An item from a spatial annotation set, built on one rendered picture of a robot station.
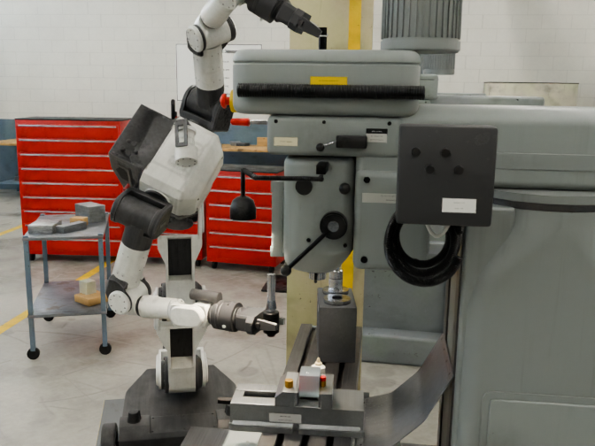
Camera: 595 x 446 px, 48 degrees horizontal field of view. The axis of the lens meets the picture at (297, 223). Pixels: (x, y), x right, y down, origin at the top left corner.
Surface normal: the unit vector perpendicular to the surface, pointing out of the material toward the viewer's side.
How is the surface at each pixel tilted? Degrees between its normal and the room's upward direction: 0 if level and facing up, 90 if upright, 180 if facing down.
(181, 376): 103
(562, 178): 90
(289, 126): 90
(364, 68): 90
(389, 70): 90
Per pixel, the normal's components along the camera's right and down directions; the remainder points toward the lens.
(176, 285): 0.18, 0.26
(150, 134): 0.17, -0.35
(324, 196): -0.13, 0.19
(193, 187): 0.75, 0.06
